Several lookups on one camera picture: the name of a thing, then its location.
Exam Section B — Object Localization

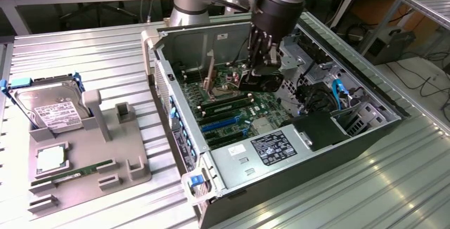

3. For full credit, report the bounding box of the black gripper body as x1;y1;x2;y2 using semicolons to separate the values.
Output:
252;0;306;45

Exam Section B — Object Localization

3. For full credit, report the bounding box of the black cpu cooler fan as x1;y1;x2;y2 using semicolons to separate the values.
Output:
238;68;285;93

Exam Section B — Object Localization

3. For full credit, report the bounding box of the metal socket cover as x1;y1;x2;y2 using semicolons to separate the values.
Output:
204;51;218;99

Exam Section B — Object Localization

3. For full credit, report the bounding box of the CPU socket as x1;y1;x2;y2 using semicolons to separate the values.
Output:
210;84;244;99

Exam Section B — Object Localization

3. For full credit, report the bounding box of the green motherboard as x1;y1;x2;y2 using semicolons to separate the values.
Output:
180;63;300;148

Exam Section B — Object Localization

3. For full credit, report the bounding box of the installed RAM stick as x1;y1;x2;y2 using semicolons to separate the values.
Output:
204;99;256;116

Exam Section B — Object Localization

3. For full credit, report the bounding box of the silver chipset heatsink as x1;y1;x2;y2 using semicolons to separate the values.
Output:
252;118;280;132

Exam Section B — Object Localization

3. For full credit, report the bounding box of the blue expansion slot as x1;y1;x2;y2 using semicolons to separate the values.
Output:
201;117;240;132

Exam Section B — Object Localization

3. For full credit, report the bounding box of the black plastic cover box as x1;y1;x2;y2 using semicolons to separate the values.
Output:
293;112;348;152

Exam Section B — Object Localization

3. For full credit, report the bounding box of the black computer box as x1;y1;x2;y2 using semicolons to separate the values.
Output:
365;28;419;65

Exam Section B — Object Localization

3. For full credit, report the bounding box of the black expansion slot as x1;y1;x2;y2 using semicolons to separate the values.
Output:
208;131;248;147

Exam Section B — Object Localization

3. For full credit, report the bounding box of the silver disk bay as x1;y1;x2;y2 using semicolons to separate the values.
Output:
330;99;404;137

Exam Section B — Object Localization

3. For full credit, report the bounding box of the grey power supply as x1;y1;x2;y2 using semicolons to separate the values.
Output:
210;123;316;190

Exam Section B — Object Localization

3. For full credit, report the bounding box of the open grey PC case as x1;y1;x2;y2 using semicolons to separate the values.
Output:
141;19;412;228

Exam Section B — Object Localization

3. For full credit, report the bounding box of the grey parts rack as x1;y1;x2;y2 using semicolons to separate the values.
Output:
27;88;153;215

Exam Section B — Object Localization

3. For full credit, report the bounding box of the silver hard disk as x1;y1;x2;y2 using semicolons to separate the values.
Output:
10;80;86;134

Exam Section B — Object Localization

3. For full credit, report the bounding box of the green RAM stick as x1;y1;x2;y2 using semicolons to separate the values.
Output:
31;160;114;186

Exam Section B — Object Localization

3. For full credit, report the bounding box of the silver CPU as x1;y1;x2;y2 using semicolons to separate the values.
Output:
37;146;73;174

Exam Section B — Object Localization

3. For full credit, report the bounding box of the blue wire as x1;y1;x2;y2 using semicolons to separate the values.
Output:
332;78;350;110

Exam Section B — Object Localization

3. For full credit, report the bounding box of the aluminium frame table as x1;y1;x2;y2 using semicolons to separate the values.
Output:
365;0;450;56

